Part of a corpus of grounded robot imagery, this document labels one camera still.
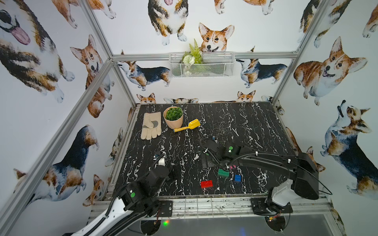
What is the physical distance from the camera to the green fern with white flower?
0.81m

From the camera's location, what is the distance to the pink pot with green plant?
1.00 meters

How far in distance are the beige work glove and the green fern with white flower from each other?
440 mm

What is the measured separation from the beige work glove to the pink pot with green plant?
0.10 metres

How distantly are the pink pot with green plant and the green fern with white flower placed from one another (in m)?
0.27
